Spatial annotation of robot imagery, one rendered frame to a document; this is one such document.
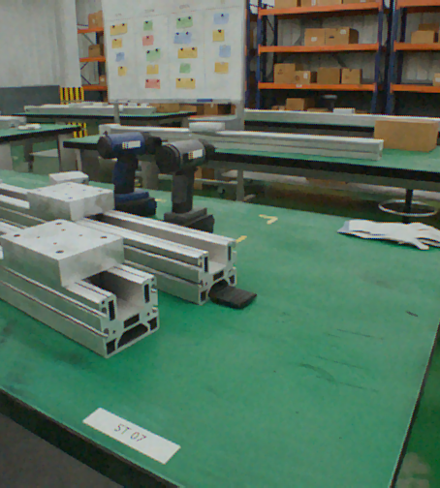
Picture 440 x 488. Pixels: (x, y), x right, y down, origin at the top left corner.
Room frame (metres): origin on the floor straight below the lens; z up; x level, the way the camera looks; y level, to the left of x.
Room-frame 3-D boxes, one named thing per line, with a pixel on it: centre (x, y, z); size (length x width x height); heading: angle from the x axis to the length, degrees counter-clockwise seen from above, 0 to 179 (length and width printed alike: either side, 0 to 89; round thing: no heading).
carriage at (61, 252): (0.63, 0.24, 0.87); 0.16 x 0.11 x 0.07; 52
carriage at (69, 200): (0.93, 0.32, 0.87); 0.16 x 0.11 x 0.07; 52
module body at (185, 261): (0.93, 0.32, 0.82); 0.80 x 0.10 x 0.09; 52
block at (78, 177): (1.25, 0.44, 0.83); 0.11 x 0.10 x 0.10; 121
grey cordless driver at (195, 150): (1.01, 0.06, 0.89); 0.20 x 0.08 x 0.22; 148
